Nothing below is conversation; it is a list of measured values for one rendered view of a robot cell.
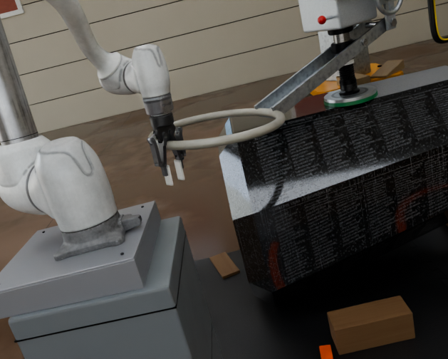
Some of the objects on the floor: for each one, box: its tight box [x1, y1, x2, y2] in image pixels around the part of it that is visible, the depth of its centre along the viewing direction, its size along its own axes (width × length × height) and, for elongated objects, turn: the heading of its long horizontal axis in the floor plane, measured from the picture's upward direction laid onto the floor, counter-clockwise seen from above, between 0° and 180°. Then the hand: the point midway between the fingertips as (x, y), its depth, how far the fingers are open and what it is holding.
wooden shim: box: [209, 252, 240, 279], centre depth 270 cm, size 25×10×2 cm, turn 50°
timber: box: [327, 296, 415, 355], centre depth 190 cm, size 30×12×12 cm, turn 125°
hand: (173, 173), depth 160 cm, fingers closed on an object, 4 cm apart
